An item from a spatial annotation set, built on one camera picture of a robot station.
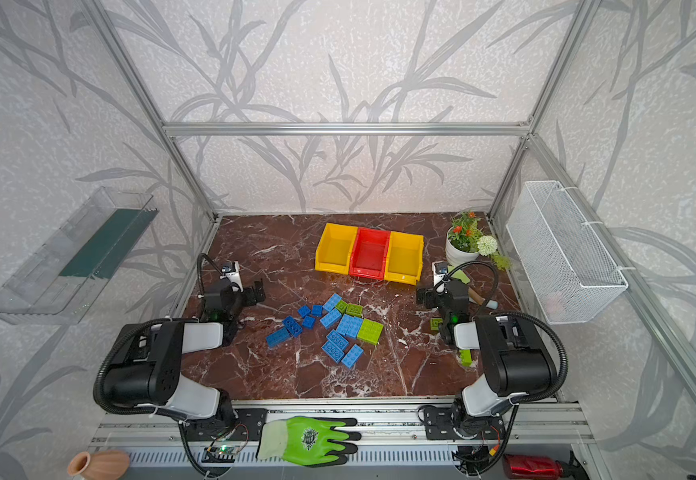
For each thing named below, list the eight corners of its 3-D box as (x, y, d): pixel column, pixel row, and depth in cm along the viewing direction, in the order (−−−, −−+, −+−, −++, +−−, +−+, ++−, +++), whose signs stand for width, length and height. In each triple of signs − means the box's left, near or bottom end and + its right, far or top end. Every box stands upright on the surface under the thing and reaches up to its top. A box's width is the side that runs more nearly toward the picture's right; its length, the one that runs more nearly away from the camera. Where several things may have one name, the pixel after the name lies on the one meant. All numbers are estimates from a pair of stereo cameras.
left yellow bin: (315, 273, 105) (312, 261, 100) (327, 235, 117) (325, 222, 111) (349, 277, 104) (348, 265, 99) (357, 238, 116) (356, 226, 110)
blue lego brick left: (269, 349, 88) (267, 346, 86) (266, 339, 90) (264, 336, 88) (292, 338, 90) (290, 335, 89) (288, 328, 92) (286, 325, 90)
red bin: (350, 279, 104) (349, 266, 98) (358, 239, 116) (358, 225, 110) (384, 283, 103) (385, 270, 97) (389, 242, 115) (390, 228, 109)
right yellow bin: (383, 283, 103) (384, 272, 97) (389, 243, 114) (390, 230, 108) (419, 288, 101) (422, 277, 96) (422, 247, 113) (424, 235, 107)
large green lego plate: (357, 338, 90) (356, 335, 89) (364, 321, 94) (364, 318, 92) (376, 346, 89) (376, 343, 87) (383, 328, 92) (383, 325, 91)
